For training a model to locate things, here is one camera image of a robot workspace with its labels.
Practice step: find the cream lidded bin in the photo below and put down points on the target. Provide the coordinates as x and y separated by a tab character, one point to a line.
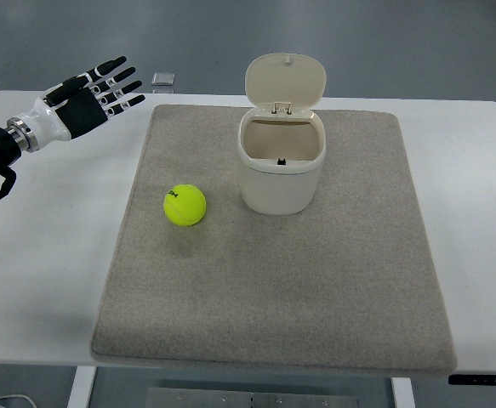
281	141

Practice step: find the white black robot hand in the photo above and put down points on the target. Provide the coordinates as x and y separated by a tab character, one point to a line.
74	115

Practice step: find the yellow tennis ball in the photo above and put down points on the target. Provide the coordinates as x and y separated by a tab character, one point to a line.
184	205

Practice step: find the grey metal floor plate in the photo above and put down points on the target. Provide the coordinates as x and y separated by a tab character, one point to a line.
188	397

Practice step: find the black desk control panel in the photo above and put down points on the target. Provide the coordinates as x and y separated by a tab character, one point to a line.
473	380

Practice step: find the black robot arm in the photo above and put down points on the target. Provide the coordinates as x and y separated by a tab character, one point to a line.
10	151

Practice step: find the white left table leg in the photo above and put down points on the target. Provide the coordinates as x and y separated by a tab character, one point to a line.
82	387

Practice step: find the white table leg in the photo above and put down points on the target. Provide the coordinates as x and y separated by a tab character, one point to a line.
82	387
402	392

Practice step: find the beige felt mat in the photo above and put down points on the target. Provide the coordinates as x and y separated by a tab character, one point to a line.
346	284

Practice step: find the white right table leg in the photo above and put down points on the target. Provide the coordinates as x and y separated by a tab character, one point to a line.
402	392

